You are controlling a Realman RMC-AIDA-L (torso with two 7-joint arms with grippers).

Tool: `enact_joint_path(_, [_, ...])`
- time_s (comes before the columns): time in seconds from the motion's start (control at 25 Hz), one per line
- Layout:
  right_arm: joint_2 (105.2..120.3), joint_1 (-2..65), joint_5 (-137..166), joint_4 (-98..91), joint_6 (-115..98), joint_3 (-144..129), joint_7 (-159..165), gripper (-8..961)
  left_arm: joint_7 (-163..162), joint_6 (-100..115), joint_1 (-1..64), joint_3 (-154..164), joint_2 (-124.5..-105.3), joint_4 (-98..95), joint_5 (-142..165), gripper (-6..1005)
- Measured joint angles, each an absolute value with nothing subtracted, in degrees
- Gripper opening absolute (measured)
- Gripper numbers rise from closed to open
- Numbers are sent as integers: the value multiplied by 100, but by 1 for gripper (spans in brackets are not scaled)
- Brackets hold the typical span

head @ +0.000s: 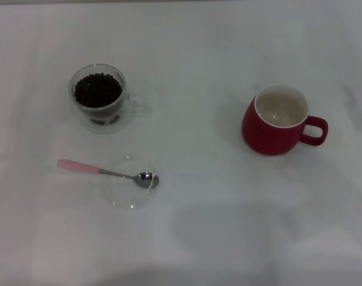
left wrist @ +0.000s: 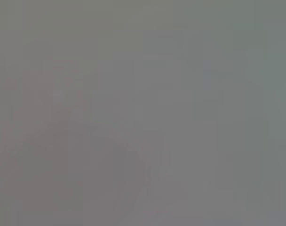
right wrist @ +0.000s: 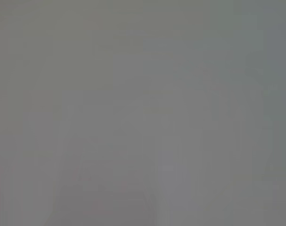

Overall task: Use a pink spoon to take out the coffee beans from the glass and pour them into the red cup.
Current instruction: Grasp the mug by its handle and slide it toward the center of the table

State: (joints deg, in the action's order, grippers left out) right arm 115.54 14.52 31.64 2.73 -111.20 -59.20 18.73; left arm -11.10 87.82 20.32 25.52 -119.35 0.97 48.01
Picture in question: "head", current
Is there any red mug white inside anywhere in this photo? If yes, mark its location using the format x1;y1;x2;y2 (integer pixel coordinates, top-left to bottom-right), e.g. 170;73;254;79
241;83;329;156

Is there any pile of coffee beans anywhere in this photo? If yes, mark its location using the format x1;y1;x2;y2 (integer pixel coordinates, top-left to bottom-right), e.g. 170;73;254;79
73;72;123;108

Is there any pink handled metal spoon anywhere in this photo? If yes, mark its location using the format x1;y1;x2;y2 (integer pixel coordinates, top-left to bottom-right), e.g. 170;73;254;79
57;158;160;189

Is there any clear glass saucer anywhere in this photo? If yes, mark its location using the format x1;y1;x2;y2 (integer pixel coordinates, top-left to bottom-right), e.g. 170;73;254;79
101;154;161;211

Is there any clear glass cup with handle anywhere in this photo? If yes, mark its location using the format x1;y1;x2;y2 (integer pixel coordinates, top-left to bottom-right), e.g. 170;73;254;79
68;63;154;134

